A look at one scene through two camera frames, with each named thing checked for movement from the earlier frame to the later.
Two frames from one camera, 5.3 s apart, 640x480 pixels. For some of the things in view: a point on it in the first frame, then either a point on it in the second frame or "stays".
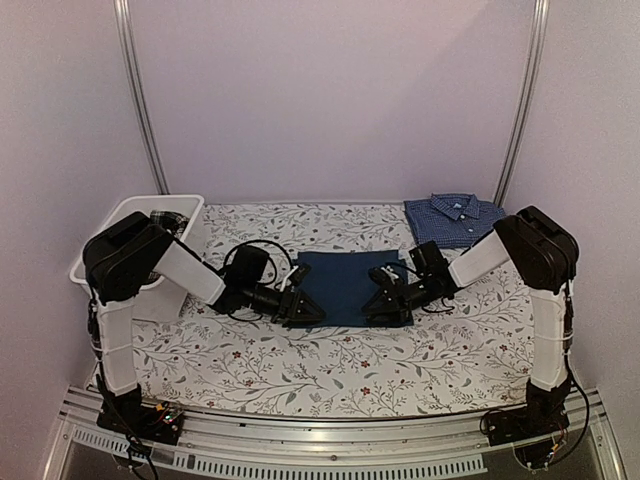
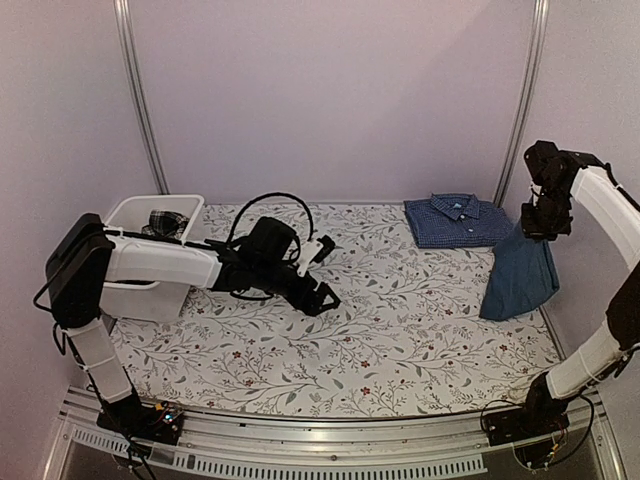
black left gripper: [290, 306] to [313, 307]
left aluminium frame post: [124, 35] stays
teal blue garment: [339, 281] to [522, 277]
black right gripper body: [407, 299] to [552, 215]
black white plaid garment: [172, 221] stays
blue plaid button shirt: [450, 220] stays
